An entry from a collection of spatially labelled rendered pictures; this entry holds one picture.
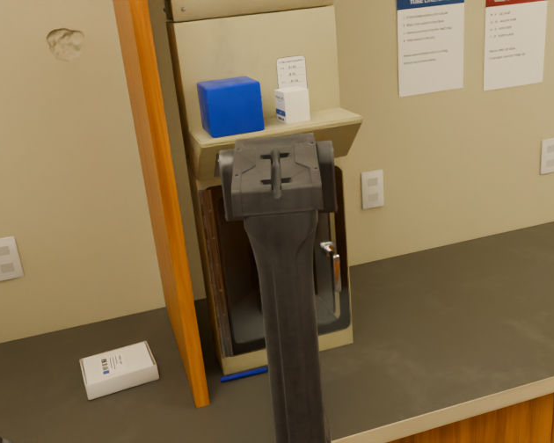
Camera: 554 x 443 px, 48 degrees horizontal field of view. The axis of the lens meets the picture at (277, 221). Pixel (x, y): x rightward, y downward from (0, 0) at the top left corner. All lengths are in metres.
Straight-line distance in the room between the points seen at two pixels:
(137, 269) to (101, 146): 0.36
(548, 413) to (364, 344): 0.43
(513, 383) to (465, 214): 0.80
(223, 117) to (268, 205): 0.64
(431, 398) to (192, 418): 0.49
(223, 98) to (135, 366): 0.67
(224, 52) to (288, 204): 0.76
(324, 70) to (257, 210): 0.81
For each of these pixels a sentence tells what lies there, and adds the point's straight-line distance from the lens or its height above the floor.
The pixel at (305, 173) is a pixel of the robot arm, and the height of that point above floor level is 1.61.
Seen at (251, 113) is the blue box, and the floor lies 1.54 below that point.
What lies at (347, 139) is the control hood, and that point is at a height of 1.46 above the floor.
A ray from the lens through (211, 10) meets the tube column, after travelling 1.24.
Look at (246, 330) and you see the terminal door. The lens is 1.42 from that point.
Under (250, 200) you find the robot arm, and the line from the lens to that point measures 0.52.
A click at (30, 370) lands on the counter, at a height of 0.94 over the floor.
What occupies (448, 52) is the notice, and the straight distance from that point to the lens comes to 1.94.
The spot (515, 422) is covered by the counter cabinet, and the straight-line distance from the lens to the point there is 1.53.
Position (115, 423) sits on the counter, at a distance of 1.41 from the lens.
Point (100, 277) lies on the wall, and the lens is 1.79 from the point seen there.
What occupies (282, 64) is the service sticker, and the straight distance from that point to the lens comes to 1.28.
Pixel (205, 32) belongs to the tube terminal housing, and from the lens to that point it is 1.23.
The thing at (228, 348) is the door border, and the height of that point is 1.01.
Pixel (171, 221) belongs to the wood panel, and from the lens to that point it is 1.19.
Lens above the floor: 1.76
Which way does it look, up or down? 21 degrees down
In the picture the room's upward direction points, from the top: 6 degrees counter-clockwise
